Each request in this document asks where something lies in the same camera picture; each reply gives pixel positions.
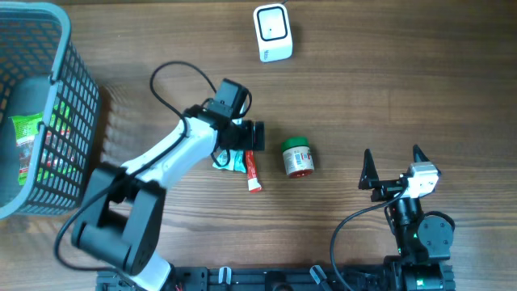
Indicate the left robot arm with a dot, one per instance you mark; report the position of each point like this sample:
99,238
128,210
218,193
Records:
121,219

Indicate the red stick sachet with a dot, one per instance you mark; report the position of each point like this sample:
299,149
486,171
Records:
252,174

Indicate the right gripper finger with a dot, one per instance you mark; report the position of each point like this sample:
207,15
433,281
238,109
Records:
422,164
369,178

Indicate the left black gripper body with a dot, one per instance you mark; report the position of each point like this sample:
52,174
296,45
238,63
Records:
244,137

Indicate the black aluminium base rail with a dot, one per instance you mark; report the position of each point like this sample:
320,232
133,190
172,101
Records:
364,277

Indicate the grey plastic mesh basket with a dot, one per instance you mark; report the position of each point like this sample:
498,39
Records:
42,71

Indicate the teal wrapper packet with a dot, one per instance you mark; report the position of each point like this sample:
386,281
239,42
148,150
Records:
232,160

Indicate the green lid jar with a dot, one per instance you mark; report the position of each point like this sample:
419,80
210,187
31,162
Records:
298,161

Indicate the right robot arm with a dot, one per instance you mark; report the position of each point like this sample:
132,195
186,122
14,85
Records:
423,239

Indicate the green snack bag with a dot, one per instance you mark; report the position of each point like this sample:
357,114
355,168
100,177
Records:
26,129

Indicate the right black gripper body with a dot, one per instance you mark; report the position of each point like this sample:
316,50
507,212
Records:
387,188

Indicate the white barcode scanner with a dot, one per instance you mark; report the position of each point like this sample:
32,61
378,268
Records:
273,32

